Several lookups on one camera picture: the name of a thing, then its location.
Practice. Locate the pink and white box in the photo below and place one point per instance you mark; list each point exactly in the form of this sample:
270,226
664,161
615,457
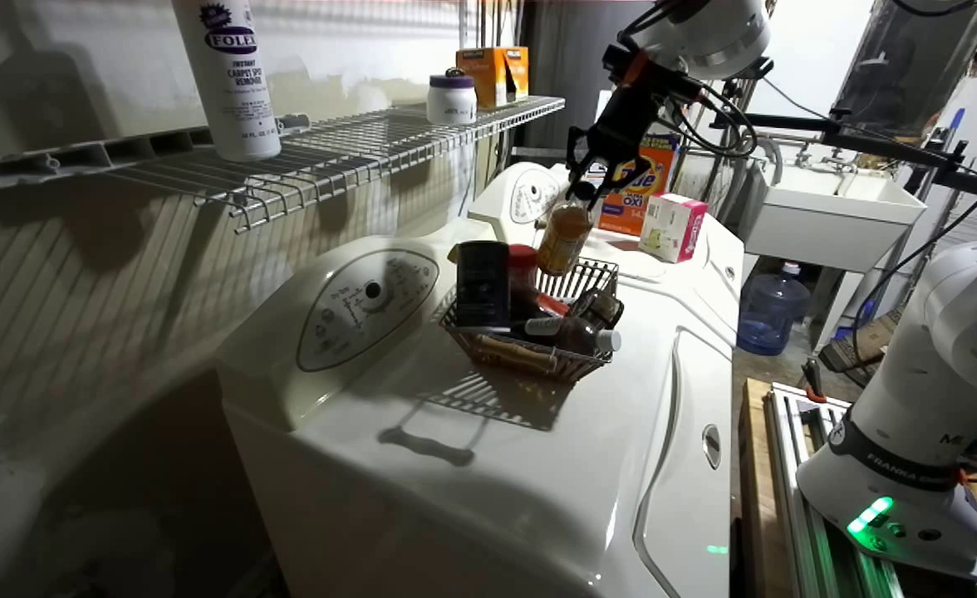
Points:
675,226

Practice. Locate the white dryer machine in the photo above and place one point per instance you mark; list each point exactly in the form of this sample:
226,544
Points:
524,199

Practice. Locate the wooden platform board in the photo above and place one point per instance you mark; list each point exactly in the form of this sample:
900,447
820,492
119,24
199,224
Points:
754,485

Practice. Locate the dark blue cylindrical canister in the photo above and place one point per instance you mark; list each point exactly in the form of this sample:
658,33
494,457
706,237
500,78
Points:
478,288

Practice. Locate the aluminium frame rails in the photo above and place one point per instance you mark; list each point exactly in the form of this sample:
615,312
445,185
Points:
807,533

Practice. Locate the black tripod bar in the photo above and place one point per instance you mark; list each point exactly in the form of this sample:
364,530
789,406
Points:
898,150

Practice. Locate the white washing machine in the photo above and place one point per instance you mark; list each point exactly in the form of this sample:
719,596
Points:
510,476

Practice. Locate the amber liquid glass bottle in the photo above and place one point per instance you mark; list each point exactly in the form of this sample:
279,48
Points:
562,237

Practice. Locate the orange cardboard box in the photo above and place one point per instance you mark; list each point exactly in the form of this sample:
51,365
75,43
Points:
478,74
517,66

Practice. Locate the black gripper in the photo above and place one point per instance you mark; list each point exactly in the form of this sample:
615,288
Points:
615,129

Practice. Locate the glass jar black lid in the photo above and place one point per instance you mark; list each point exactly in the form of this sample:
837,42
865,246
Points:
599,307

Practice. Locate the grey covered cylinder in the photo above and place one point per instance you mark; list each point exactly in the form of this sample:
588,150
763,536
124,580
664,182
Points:
907,66

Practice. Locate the red lidded bottle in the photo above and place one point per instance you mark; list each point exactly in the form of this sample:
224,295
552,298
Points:
524,267

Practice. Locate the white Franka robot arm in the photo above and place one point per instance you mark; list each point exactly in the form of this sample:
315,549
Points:
932,387

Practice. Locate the white jar blue lid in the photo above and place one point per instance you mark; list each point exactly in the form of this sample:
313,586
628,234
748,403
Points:
450,101

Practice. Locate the blue water jug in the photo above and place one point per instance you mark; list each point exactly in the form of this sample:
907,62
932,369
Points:
771,311

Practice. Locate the tall white spray bottle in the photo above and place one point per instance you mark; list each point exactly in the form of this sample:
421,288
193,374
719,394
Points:
234,88

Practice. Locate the orange Tide detergent box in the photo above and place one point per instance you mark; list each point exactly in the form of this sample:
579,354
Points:
648,205

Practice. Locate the oval washer control panel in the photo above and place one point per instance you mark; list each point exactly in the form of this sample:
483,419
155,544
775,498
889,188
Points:
367,302

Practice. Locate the white utility sink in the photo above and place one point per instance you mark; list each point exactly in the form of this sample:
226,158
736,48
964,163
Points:
830,222

